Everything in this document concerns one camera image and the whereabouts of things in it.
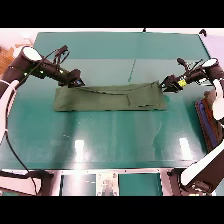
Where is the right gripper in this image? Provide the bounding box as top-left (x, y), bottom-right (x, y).
top-left (159, 74), bottom-right (183, 94)

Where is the green garment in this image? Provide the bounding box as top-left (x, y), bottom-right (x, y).
top-left (53, 80), bottom-right (168, 112)

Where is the blue garment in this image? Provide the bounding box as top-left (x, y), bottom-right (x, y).
top-left (195, 98), bottom-right (220, 150)

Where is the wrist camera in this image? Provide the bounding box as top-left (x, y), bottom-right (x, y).
top-left (53, 44), bottom-right (71, 66)
top-left (176, 57), bottom-right (205, 75)

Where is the black cable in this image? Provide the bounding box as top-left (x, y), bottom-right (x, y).
top-left (3, 87), bottom-right (39, 196)

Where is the silver frame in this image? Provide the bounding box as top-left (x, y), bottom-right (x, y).
top-left (0, 167), bottom-right (224, 197)

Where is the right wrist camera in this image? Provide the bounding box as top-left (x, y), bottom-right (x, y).
top-left (176, 57), bottom-right (205, 75)

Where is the brown garment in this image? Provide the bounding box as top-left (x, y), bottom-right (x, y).
top-left (202, 89), bottom-right (224, 149)

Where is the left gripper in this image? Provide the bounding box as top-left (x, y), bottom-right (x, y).
top-left (67, 68), bottom-right (86, 89)

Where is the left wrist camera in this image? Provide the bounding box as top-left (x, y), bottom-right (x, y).
top-left (53, 44), bottom-right (71, 66)

